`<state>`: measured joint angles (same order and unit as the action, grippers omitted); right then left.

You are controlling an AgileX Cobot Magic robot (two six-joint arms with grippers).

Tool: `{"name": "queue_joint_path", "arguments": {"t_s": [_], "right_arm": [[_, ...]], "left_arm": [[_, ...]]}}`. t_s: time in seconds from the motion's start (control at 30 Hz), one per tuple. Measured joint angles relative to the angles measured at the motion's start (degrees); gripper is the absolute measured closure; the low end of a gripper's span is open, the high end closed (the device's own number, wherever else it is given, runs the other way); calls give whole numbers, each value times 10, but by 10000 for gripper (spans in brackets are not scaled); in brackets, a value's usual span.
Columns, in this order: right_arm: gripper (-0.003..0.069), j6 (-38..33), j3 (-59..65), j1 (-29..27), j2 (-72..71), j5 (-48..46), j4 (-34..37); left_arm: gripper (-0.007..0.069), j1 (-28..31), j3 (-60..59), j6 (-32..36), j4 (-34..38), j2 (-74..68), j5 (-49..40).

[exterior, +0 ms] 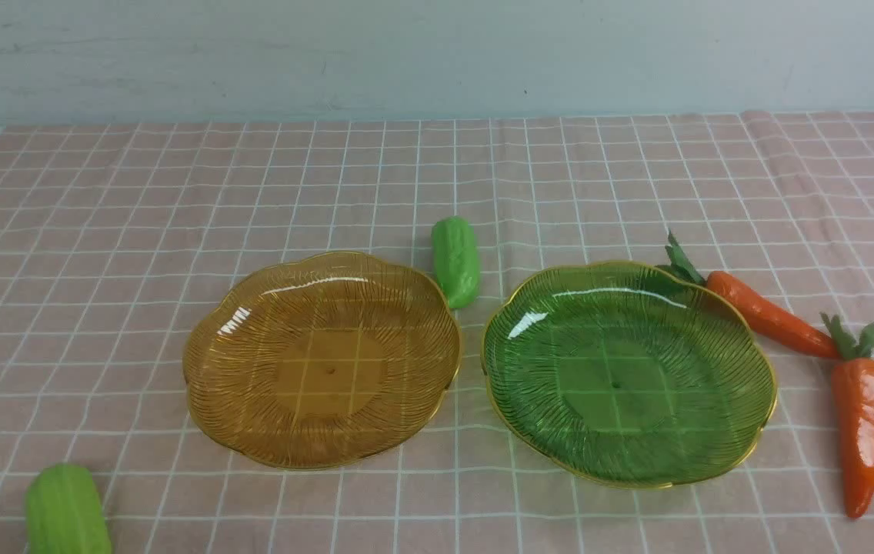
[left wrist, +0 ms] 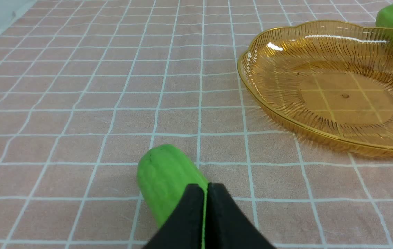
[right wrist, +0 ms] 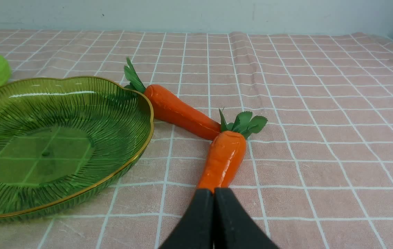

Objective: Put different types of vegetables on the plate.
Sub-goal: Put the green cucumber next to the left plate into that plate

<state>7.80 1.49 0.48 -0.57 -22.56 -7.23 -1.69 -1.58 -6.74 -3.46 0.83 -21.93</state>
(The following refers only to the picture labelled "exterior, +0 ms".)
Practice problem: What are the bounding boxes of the amber plastic plate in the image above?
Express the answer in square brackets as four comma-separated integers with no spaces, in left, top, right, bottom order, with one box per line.
[182,250,464,470]

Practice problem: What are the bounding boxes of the orange toy carrot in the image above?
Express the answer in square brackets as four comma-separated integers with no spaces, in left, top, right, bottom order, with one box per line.
[658,232,840,360]
[820,312,874,519]

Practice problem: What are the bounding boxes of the green plastic plate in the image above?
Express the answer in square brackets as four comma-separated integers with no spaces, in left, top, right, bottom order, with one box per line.
[480,262,778,489]

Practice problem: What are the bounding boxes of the green toy bitter gourd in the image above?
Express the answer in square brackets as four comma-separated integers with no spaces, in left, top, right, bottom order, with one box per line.
[430,216,482,311]
[25,463,113,553]

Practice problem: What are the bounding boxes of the pink checkered tablecloth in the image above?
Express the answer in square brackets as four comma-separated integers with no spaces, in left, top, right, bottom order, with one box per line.
[0,112,874,553]

